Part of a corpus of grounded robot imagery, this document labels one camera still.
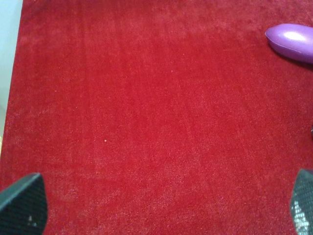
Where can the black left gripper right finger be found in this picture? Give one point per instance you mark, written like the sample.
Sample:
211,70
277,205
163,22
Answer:
301,206

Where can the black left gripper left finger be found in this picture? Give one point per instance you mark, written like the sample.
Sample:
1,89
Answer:
23,207

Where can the purple toy eggplant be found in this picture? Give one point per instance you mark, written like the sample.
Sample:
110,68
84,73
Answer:
293,41

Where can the red velvet tablecloth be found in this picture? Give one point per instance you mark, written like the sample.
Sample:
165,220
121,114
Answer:
159,117

